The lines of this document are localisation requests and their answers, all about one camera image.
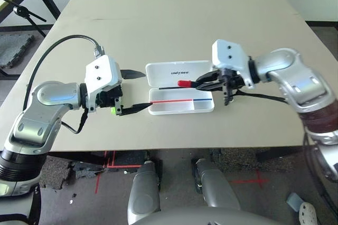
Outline black speckled floor mat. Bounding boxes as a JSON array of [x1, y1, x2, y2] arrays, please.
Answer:
[[211, 147, 299, 172]]

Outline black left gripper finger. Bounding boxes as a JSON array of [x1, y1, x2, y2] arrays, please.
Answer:
[[120, 68, 147, 80], [118, 102, 154, 117]]

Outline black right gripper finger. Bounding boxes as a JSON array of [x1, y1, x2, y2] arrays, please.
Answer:
[[195, 71, 225, 83], [196, 82, 228, 92]]

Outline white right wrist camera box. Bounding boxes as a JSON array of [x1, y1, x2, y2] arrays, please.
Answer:
[[212, 39, 256, 90]]

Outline red floor tape cross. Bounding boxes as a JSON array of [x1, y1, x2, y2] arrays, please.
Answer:
[[231, 171, 270, 190]]

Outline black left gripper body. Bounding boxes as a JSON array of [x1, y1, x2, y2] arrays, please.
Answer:
[[96, 83, 124, 117]]

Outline white plastic pencil case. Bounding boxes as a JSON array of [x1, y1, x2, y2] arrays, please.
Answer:
[[145, 60, 215, 116]]

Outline red floor tape lines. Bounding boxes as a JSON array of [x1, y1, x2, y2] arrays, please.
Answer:
[[94, 151, 142, 195]]

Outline grey robot leg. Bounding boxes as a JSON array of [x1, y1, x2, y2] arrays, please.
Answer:
[[127, 160, 162, 223], [194, 158, 241, 209]]

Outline white perforated shoe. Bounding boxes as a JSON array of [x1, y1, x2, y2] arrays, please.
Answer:
[[299, 201, 317, 225]]

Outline blue-grey floor object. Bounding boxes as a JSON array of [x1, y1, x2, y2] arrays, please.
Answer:
[[287, 192, 304, 211]]

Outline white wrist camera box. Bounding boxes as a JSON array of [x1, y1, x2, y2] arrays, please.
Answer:
[[212, 39, 256, 90], [84, 54, 124, 114]]

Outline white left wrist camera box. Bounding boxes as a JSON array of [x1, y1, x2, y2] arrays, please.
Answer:
[[84, 54, 124, 114]]

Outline grey foam floor mat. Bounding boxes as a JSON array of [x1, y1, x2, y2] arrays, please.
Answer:
[[0, 33, 35, 70]]

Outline thin black left gripper cable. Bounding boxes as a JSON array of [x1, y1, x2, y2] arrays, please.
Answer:
[[61, 107, 89, 135]]

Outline black marker with red cap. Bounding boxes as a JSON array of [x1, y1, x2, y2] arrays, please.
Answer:
[[177, 79, 204, 88]]

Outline grey robot torso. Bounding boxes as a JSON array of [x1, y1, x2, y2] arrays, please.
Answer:
[[129, 207, 299, 225]]

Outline grey left robot leg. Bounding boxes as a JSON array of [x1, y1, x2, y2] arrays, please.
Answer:
[[127, 160, 162, 223]]

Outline torn black foam mat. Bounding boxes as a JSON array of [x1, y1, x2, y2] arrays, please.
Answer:
[[39, 153, 106, 190]]

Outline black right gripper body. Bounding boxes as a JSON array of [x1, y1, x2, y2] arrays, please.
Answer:
[[219, 68, 249, 107]]

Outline black tripod stand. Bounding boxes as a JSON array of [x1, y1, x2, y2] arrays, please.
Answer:
[[0, 0, 47, 37]]

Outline thick left camera cable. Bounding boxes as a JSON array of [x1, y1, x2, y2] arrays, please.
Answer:
[[22, 34, 105, 111]]

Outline grey right robot leg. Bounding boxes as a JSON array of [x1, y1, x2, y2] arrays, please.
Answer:
[[194, 158, 241, 209]]

